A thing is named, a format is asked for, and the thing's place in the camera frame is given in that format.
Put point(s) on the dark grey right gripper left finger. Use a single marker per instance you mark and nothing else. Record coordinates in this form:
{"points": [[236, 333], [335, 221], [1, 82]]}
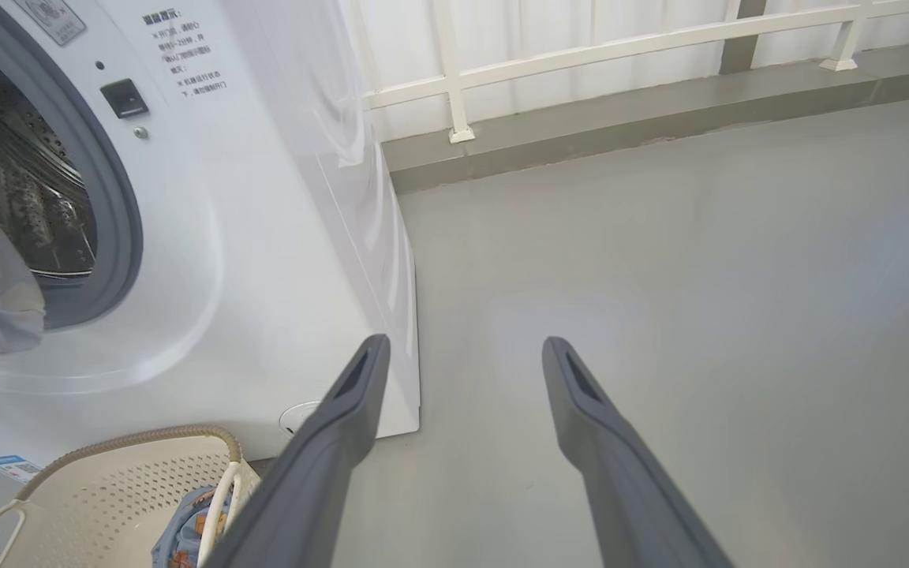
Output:
{"points": [[312, 481]]}

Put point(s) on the blue white QR label sticker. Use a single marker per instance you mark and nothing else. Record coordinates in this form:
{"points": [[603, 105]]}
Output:
{"points": [[11, 467]]}

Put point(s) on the white metal railing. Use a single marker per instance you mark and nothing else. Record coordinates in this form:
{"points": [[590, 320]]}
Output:
{"points": [[581, 55]]}

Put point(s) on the grey warning sticker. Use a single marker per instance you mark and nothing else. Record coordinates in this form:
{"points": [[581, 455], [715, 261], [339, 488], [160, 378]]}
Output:
{"points": [[52, 20]]}

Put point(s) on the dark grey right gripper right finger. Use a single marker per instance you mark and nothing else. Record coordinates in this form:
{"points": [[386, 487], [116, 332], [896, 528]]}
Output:
{"points": [[628, 489]]}

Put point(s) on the cream perforated laundry basket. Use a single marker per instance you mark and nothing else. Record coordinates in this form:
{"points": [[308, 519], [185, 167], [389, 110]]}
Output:
{"points": [[107, 497]]}

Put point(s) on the blue denim garment orange print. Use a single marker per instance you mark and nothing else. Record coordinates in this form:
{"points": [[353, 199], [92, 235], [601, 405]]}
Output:
{"points": [[182, 536]]}

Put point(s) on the white front-load washing machine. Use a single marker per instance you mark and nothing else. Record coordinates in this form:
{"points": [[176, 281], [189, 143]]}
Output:
{"points": [[265, 237]]}

